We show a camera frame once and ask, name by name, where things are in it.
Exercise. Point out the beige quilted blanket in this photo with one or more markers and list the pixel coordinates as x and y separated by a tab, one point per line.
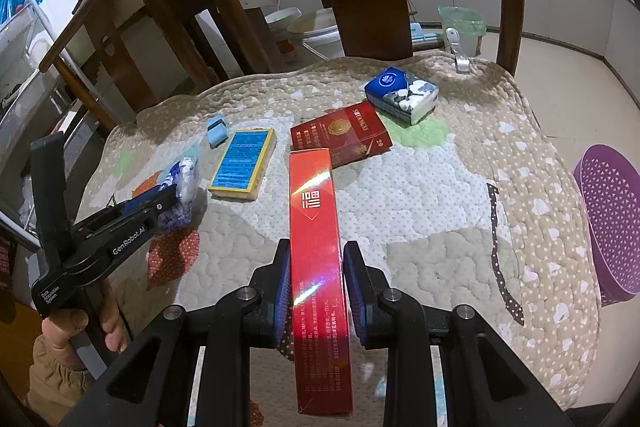
425	207

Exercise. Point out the small light blue box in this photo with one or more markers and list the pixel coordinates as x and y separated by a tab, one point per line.
217	133

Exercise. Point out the dark wooden chair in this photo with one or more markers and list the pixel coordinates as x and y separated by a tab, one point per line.
150	7

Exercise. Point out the white plastic basin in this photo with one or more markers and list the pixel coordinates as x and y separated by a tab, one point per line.
280	19

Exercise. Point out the red cigarette pack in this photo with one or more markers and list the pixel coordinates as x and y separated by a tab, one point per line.
345	132

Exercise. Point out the white plastic bucket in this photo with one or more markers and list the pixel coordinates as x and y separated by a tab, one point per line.
320	34

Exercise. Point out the bin with green bag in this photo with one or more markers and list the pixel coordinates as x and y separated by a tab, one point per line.
462	24

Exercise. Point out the long red box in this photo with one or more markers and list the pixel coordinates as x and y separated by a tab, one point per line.
315	227

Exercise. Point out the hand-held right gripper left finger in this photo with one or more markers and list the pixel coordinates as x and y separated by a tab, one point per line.
282	287

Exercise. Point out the person's left forearm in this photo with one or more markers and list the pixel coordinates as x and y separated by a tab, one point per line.
55	382

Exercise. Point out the blue yellow box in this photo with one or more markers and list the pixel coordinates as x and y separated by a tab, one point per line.
242	162

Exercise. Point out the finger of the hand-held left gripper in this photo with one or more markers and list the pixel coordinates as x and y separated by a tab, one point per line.
167	212
142	201

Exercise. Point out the white storage rack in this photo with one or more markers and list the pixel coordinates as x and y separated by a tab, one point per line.
25	57

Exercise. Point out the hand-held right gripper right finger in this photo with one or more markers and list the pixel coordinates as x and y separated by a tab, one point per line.
355	292

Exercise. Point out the person's left hand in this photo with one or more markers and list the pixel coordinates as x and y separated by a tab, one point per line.
112	317

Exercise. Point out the purple plastic basket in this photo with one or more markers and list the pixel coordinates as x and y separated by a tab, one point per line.
610	217

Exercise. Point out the blue white tissue pack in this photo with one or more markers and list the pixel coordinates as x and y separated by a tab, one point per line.
400	94

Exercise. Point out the blue white plastic wrapper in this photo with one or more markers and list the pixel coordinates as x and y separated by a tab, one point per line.
184	177

